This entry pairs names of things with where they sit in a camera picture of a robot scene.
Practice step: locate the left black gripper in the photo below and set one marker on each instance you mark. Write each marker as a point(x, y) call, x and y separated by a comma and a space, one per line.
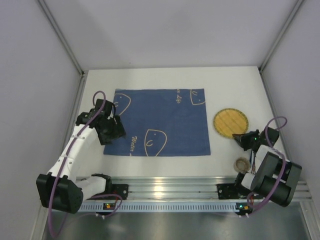
point(115, 128)

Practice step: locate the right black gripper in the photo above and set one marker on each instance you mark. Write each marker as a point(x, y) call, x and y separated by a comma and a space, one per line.
point(245, 139)

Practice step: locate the blue handled cutlery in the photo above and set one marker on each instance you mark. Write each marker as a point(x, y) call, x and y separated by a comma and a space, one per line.
point(252, 161)

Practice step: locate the yellow woven round coaster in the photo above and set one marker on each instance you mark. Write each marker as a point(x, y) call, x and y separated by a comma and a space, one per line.
point(230, 121)

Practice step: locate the small beige round cup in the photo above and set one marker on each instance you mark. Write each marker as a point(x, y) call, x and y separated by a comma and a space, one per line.
point(242, 165)

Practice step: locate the blue placemat cloth gold pattern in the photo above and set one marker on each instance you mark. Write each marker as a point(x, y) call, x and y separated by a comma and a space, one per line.
point(161, 123)

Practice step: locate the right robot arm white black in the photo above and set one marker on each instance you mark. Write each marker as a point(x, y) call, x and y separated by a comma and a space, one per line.
point(271, 167)

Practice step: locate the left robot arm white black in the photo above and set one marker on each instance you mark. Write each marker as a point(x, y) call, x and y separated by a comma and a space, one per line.
point(59, 189)

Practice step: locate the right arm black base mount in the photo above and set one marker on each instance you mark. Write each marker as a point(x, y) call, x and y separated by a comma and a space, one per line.
point(228, 191)

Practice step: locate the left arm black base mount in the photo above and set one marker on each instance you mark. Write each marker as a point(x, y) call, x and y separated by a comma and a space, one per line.
point(121, 190)

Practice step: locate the aluminium rail base frame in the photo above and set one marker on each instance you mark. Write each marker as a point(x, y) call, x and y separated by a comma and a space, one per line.
point(156, 189)

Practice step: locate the white perforated cable duct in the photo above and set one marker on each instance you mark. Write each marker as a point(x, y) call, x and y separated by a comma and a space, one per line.
point(168, 207)

